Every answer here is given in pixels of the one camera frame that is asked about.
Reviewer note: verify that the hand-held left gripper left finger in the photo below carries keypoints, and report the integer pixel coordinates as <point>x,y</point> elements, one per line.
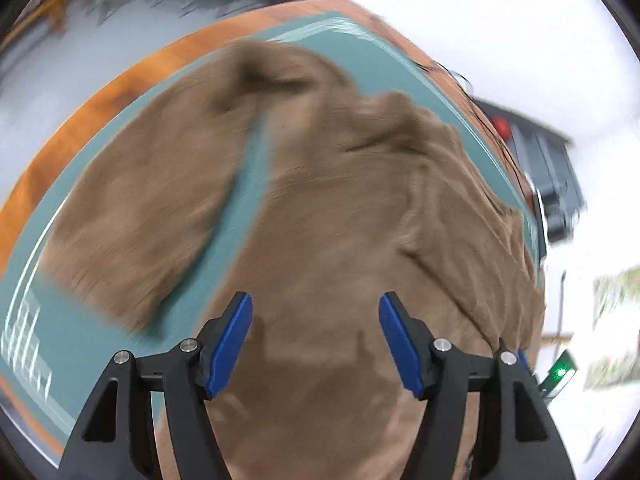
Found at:
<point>231,340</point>

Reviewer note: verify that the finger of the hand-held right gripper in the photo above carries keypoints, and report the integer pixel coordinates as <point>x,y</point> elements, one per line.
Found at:
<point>523,360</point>

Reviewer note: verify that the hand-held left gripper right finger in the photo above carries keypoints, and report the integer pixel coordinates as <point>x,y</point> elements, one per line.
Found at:
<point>400,341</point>

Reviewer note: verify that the brown sweater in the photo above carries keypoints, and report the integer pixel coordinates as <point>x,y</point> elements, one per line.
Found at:
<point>330,200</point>

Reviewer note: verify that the green printed paper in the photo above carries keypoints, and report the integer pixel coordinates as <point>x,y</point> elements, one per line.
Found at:
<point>612,325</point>

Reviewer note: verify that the teal cutting mat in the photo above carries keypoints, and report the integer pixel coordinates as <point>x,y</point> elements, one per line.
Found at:
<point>250,170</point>

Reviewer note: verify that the dark grey machine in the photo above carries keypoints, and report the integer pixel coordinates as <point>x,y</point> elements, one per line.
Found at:
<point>547,170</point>

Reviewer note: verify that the red button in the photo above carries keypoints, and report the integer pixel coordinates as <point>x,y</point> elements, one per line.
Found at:
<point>501,127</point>

